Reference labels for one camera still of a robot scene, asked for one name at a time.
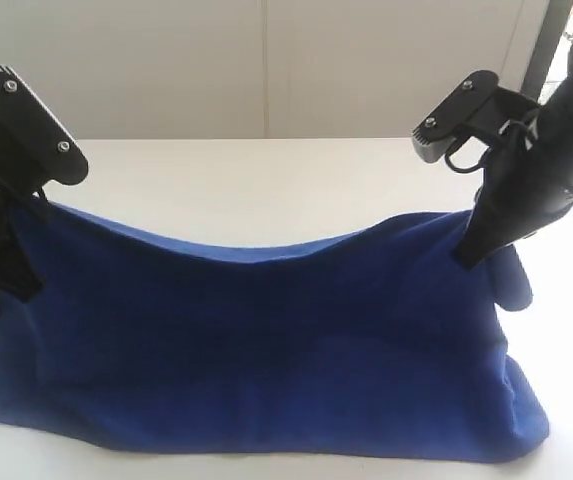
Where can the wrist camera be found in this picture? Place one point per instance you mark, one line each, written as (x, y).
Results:
(444, 124)
(31, 125)

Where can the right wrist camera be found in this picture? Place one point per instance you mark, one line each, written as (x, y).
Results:
(444, 124)

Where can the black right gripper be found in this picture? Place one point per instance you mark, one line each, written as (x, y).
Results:
(504, 107)

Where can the blue towel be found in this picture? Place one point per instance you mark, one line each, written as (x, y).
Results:
(373, 343)

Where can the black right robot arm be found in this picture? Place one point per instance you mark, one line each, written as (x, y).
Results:
(527, 182)

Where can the dark window frame post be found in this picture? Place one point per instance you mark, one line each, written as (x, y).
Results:
(550, 32)

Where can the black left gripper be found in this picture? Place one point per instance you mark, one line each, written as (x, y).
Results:
(21, 186)

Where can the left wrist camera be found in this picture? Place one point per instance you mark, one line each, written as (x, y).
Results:
(31, 125)

